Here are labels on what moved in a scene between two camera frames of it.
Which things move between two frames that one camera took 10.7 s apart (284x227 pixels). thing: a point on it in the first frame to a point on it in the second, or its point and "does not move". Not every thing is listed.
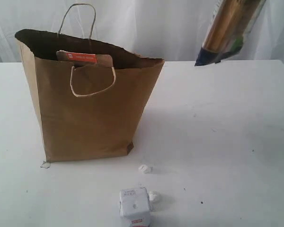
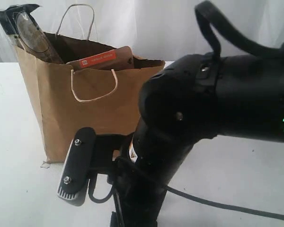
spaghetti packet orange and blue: [229, 22] to [24, 32]
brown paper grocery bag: [85, 112] does not move
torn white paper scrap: [45, 165] does not move
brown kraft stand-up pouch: [78, 58] to [119, 58]
